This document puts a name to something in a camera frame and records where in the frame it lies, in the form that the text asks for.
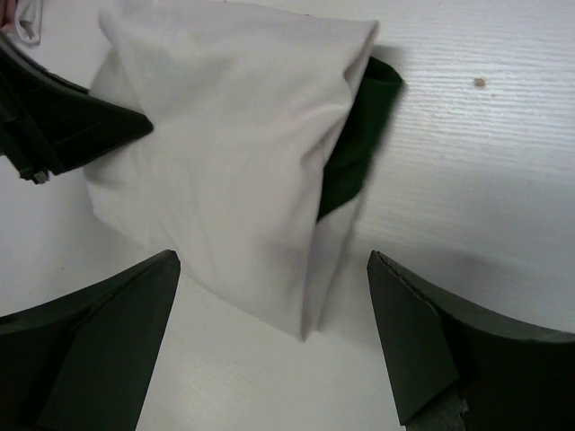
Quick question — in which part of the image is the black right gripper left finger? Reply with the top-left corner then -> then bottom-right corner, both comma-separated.
1,251 -> 181,431

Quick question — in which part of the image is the white and green t-shirt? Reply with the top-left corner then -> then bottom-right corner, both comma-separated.
84,1 -> 403,339

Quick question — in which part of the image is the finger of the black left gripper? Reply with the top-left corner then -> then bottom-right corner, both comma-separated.
1,34 -> 154,184

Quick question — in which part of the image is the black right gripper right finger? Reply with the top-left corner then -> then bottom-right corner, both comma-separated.
367,251 -> 574,430

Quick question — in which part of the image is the crumpled white t-shirt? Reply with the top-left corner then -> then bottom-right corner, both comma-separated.
13,0 -> 43,46

